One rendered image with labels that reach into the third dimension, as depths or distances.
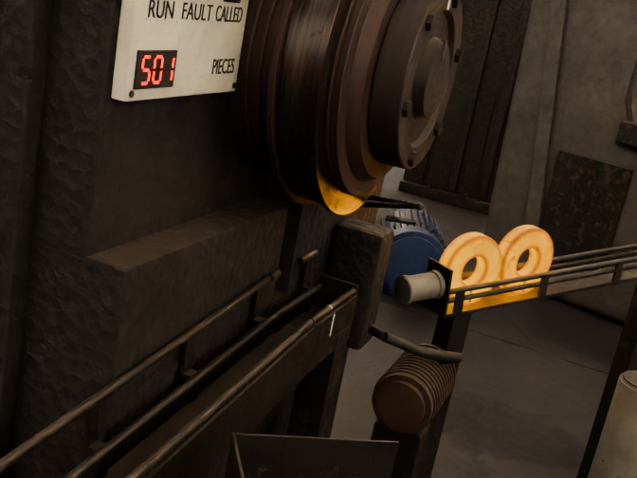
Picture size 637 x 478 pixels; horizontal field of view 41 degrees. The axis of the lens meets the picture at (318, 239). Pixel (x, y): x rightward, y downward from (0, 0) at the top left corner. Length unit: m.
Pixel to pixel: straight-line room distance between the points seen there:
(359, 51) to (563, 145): 2.91
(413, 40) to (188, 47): 0.31
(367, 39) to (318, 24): 0.07
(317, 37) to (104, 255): 0.39
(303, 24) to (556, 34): 2.94
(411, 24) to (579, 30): 2.84
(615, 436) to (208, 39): 1.33
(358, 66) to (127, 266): 0.41
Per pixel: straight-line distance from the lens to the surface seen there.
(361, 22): 1.18
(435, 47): 1.29
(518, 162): 4.12
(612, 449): 2.06
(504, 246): 1.89
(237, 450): 0.98
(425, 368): 1.75
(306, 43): 1.15
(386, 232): 1.62
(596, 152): 3.99
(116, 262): 1.03
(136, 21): 0.98
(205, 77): 1.13
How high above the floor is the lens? 1.23
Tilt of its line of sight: 17 degrees down
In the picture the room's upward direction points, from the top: 11 degrees clockwise
